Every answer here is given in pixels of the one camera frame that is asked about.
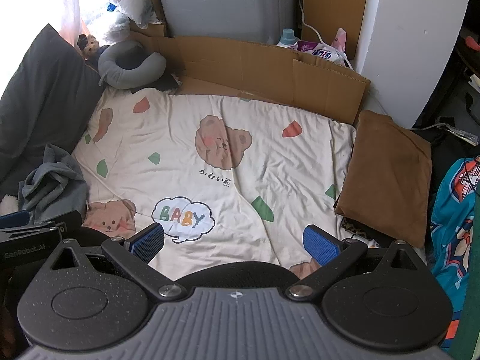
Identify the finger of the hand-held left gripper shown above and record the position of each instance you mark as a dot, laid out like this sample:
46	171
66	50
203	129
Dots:
63	219
15	219

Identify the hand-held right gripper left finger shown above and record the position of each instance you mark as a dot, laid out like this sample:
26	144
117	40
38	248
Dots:
148	243

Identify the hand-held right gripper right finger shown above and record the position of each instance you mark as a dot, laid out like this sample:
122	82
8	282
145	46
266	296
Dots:
322	245

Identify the light blue jeans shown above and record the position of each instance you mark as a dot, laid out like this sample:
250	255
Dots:
52	183

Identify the white plush toy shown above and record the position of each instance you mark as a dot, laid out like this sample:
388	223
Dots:
7	204

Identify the bear print bedsheet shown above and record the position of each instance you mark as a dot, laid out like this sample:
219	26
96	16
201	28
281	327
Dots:
262	180

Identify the dark grey pillow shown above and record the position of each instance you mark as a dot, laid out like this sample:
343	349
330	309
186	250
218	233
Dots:
45	101

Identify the teal printed cloth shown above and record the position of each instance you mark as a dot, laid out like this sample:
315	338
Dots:
450	232

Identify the grey neck pillow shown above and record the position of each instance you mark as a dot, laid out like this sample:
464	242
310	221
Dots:
112	71

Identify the small black cloth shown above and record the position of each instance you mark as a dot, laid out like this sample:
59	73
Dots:
165	82

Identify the brown teddy bear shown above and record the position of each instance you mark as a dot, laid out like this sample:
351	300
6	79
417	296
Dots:
88	47

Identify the purple and white packet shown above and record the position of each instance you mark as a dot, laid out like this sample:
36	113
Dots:
318	50

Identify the flat cardboard sheet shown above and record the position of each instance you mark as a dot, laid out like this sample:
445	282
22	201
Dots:
243	63

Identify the clear plastic bag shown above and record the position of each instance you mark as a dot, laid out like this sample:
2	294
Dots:
116	26

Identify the small cardboard piece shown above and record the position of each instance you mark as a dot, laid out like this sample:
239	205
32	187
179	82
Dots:
150	28

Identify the detergent bottle with blue cap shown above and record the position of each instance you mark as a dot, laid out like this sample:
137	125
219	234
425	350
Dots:
288	38

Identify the pink curtain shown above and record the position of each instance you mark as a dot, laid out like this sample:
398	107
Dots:
73	3

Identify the tall cardboard box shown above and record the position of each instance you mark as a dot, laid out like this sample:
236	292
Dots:
337	0

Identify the grey panel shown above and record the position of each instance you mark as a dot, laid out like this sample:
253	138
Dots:
225	3

